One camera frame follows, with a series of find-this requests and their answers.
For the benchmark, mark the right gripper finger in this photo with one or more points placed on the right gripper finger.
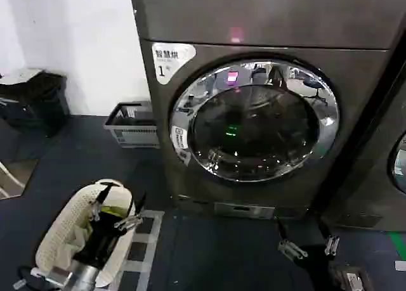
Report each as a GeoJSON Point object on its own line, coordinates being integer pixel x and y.
{"type": "Point", "coordinates": [332, 245]}
{"type": "Point", "coordinates": [292, 249]}

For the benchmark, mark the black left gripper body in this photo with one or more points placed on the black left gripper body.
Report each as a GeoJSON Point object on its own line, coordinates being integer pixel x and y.
{"type": "Point", "coordinates": [98, 243]}

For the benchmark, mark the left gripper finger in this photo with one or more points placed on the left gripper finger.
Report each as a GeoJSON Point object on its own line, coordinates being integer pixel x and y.
{"type": "Point", "coordinates": [96, 210]}
{"type": "Point", "coordinates": [128, 222]}

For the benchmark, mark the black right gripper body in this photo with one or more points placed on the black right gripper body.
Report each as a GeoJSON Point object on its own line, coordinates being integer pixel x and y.
{"type": "Point", "coordinates": [315, 259]}

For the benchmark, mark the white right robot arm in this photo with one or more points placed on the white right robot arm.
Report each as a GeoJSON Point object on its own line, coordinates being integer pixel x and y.
{"type": "Point", "coordinates": [350, 278]}

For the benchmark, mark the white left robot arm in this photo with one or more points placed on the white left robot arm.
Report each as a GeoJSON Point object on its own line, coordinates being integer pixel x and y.
{"type": "Point", "coordinates": [84, 276]}

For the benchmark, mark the yellow-green garment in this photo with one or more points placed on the yellow-green garment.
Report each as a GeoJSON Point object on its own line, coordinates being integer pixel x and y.
{"type": "Point", "coordinates": [114, 210]}

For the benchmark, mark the white garment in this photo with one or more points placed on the white garment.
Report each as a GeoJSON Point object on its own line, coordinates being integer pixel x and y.
{"type": "Point", "coordinates": [77, 238]}

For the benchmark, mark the checkered floor marking mat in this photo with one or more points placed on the checkered floor marking mat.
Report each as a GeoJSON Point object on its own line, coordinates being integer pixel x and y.
{"type": "Point", "coordinates": [141, 240]}

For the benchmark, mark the white woven laundry basket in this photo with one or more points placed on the white woven laundry basket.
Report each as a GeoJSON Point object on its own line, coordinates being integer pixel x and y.
{"type": "Point", "coordinates": [63, 221]}

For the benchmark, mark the grey dryer without sticker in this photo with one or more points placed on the grey dryer without sticker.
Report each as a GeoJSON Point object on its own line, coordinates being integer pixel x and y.
{"type": "Point", "coordinates": [371, 177]}

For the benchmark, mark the grey slatted plastic crate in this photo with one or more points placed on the grey slatted plastic crate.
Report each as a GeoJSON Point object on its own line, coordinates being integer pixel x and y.
{"type": "Point", "coordinates": [136, 135]}

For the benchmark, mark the black storage bin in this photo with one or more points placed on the black storage bin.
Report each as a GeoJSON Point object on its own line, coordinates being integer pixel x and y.
{"type": "Point", "coordinates": [35, 104]}

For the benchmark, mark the round glass dryer door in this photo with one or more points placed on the round glass dryer door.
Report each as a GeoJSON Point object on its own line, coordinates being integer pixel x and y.
{"type": "Point", "coordinates": [253, 123]}

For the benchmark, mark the grey dryer with number sticker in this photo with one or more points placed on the grey dryer with number sticker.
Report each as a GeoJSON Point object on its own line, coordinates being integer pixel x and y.
{"type": "Point", "coordinates": [253, 28]}

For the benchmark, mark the white frame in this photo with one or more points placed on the white frame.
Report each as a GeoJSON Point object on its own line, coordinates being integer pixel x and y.
{"type": "Point", "coordinates": [9, 180]}

